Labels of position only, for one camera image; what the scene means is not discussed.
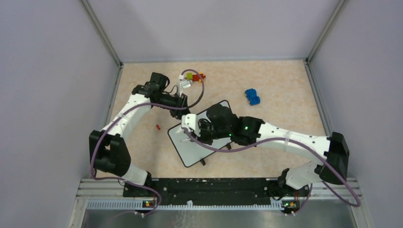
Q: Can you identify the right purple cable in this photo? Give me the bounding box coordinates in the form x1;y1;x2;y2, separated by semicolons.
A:
183;128;362;215

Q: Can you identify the blue toy car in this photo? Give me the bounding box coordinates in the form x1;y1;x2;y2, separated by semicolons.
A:
244;88;260;106

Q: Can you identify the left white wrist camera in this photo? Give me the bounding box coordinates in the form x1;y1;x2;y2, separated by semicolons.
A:
177;74;192;96

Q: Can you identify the grey slotted cable duct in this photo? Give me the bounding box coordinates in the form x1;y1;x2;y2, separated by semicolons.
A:
86;199;285;210

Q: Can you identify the red green toy train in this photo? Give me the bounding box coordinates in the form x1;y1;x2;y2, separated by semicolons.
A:
185;73;206;82

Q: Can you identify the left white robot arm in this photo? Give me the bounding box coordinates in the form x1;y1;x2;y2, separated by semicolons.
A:
89;72;190;196

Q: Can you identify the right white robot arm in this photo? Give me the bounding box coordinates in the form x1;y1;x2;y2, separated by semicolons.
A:
193;104;350;196

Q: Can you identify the purple cable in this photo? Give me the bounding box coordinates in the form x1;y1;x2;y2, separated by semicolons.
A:
90;69;205;217
183;128;362;215

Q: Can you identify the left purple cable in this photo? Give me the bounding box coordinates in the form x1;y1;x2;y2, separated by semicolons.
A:
90;69;205;217

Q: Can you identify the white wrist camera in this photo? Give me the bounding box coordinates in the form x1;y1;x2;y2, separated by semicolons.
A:
177;74;192;96
181;114;200;136

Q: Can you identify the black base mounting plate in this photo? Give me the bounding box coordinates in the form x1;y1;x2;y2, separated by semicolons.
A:
123;178;311;198

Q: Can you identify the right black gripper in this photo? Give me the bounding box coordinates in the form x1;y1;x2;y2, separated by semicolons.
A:
191;120;231;146

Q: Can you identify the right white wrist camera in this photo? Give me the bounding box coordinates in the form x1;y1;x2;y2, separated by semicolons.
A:
181;114;200;136

